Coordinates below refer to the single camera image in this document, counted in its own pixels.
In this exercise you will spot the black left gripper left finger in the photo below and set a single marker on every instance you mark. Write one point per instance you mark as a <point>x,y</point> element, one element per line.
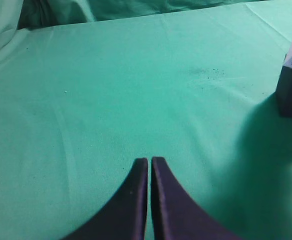
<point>123,217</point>

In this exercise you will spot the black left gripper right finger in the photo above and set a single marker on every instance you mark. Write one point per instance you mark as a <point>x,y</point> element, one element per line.
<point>175,215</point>

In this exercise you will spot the green table cloth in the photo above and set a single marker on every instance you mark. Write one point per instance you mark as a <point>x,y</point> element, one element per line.
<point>80,102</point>

